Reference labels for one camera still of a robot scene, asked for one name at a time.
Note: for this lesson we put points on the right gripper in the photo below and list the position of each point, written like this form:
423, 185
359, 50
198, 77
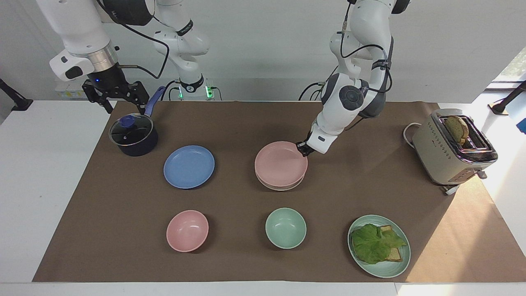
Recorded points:
107, 80

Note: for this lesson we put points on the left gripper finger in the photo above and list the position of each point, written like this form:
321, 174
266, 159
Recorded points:
304, 149

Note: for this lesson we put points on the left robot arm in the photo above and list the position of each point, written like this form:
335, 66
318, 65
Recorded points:
349, 98

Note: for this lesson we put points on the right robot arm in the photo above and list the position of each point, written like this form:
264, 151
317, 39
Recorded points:
78, 33

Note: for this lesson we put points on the glass lid with blue knob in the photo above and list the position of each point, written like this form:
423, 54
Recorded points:
130, 130

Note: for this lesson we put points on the beige plate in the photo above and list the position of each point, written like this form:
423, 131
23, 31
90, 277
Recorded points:
283, 188

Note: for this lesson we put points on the dark blue saucepan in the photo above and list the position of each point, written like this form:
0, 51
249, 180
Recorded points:
137, 146

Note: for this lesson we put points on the green bowl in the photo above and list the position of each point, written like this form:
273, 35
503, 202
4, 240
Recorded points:
285, 228

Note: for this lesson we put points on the black stand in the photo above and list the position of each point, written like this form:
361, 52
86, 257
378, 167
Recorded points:
507, 100
16, 100

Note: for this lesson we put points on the blue plate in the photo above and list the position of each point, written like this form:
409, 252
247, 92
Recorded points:
189, 167

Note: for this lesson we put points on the green lettuce leaf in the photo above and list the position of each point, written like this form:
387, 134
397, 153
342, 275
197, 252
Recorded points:
372, 244

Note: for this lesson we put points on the beige toaster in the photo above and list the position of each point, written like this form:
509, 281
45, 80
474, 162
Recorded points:
439, 156

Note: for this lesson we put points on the pink bowl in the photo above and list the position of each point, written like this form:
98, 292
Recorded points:
187, 231

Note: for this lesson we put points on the green plate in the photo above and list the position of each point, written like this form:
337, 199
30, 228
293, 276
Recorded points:
386, 269

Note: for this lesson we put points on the toasted bread slice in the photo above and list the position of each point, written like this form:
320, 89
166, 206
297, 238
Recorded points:
457, 128

